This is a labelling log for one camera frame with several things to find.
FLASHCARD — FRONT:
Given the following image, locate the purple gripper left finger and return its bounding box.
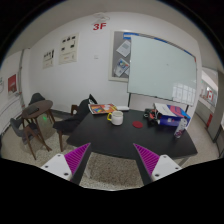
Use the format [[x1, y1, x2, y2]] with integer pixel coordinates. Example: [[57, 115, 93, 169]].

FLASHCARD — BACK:
[[40, 142, 92, 185]]

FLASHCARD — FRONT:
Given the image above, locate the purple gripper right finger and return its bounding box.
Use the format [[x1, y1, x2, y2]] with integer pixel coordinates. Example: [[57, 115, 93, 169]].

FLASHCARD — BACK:
[[133, 143, 183, 186]]

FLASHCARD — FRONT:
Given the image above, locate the clear plastic water bottle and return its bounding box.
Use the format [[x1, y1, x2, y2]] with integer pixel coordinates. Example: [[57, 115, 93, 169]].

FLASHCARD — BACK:
[[174, 118, 187, 138]]

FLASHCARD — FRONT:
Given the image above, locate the dark chair at table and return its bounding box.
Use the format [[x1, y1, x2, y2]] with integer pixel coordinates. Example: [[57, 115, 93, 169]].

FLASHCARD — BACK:
[[53, 95, 97, 150]]

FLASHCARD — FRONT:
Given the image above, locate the black rectangular table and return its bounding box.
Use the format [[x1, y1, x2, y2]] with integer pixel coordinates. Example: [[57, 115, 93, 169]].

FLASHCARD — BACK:
[[67, 110, 197, 159]]

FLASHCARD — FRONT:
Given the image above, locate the red round coaster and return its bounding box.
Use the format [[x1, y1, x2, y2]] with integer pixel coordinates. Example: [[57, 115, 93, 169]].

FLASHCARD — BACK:
[[132, 121, 143, 128]]

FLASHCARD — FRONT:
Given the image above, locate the black red tool pile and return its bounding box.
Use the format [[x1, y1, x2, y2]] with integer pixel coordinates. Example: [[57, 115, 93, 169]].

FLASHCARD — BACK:
[[144, 109, 158, 125]]

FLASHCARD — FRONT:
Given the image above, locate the blue cardboard box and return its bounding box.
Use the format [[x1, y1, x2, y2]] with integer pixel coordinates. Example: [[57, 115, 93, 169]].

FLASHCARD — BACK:
[[155, 103, 191, 127]]

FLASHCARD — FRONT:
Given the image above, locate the grey wooden chair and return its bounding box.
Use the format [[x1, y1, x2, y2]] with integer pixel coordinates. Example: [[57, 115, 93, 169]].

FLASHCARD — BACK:
[[10, 118, 39, 157]]

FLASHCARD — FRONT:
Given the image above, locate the colourful magazine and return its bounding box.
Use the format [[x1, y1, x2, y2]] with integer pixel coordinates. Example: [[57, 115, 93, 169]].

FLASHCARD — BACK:
[[89, 104, 117, 115]]

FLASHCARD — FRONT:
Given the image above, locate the white flat device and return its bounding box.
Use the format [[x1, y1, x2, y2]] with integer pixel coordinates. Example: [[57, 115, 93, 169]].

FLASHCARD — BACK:
[[116, 106, 129, 111]]

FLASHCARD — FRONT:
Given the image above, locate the round brown side table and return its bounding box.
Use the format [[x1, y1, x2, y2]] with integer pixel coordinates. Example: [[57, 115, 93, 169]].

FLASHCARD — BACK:
[[22, 100, 55, 151]]

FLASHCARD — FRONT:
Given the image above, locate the white whiteboard on stand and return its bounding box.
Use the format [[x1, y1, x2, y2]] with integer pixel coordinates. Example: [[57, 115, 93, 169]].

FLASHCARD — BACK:
[[128, 36, 197, 106]]

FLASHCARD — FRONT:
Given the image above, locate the grey pin board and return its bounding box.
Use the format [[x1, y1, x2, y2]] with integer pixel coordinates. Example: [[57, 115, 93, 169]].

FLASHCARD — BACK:
[[109, 31, 131, 82]]

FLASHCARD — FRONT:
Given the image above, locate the white mug yellow handle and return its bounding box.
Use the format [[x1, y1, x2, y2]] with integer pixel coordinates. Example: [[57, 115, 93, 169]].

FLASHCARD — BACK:
[[107, 111, 123, 126]]

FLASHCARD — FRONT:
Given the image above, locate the dark chair by wall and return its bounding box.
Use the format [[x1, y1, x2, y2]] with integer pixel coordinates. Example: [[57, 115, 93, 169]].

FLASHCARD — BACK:
[[30, 93, 44, 104]]

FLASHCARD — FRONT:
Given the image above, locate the red wall notice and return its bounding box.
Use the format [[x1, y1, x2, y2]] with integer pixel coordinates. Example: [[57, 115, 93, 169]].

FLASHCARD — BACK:
[[8, 75, 17, 94]]

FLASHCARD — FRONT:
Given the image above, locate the small white wall poster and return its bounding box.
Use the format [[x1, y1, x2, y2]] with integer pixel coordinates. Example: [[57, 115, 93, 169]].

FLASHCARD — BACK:
[[43, 50, 54, 68]]

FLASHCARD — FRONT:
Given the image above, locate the large white wall poster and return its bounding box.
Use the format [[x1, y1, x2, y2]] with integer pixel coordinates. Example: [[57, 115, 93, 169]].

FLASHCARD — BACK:
[[59, 34, 79, 64]]

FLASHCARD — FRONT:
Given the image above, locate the red 3F wall sign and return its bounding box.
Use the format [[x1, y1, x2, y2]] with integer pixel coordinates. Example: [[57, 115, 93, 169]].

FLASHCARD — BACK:
[[93, 22, 107, 31]]

